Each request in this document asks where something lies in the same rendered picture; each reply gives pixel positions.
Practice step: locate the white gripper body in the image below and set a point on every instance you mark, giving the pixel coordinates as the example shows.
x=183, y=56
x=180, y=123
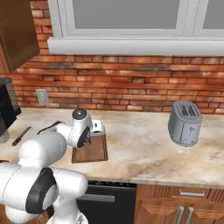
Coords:
x=99, y=130

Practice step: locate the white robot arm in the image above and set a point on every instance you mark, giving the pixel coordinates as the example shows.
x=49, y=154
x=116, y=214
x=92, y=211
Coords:
x=40, y=151

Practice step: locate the brown wooden cutting board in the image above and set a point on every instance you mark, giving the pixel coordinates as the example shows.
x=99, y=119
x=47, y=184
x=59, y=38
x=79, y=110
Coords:
x=94, y=151

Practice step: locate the black dishwasher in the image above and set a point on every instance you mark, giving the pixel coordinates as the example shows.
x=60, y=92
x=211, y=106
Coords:
x=116, y=210

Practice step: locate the grey toaster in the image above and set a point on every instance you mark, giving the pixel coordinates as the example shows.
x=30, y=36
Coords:
x=184, y=125

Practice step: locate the brown wooden drawer front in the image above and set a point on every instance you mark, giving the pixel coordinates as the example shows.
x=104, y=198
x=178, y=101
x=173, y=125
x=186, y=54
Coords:
x=157, y=192

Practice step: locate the black coffee machine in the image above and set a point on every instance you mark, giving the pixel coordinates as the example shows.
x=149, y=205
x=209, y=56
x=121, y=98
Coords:
x=6, y=110

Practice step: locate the brown wooden cupboard door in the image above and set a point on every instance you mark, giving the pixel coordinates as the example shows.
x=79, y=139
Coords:
x=154, y=213
x=208, y=214

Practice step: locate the grey wall outlet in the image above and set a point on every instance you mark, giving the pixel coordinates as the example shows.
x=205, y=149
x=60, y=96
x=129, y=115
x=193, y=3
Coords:
x=42, y=97

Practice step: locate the white window frame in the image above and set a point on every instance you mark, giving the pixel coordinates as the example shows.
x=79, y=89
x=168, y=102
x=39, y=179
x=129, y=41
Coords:
x=134, y=43

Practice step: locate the brown wall cupboard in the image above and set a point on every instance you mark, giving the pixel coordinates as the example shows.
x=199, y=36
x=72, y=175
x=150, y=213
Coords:
x=17, y=32

